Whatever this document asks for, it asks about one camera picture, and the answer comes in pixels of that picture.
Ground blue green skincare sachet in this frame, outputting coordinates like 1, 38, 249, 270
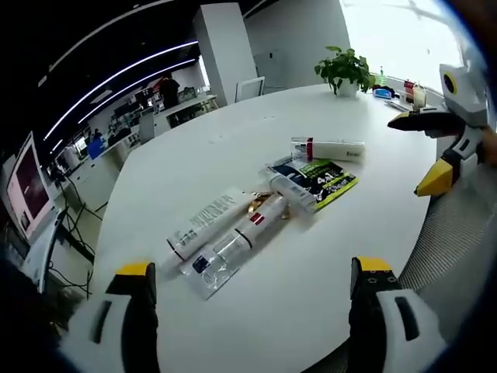
266, 156, 360, 213

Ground large white skincare tube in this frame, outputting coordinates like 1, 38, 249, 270
159, 186, 254, 274

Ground green potted plant white pot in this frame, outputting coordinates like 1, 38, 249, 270
314, 46, 377, 98

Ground black cables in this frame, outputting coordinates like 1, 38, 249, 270
57, 182, 105, 296

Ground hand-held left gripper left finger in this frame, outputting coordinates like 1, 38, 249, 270
57, 262, 161, 373

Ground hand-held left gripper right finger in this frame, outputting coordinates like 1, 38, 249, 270
347, 255, 448, 373

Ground cream jar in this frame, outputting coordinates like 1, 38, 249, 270
412, 82, 430, 109

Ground white red-band skincare tube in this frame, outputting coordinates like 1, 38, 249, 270
290, 136, 367, 162

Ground white red-label skincare bottle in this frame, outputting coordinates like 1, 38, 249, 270
214, 193, 287, 260

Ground gold foil skincare packet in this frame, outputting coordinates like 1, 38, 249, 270
241, 189, 291, 221

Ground person's right hand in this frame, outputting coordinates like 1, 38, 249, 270
475, 127, 497, 169

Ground clear plastic skincare packet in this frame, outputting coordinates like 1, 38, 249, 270
179, 232, 255, 301

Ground small white skincare bottle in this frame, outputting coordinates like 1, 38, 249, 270
267, 174, 316, 214

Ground white chair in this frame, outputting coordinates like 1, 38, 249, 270
234, 75, 266, 104

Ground computer monitor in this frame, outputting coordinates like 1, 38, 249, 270
1, 131, 58, 246

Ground grey mesh chair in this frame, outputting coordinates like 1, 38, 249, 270
398, 192, 497, 312

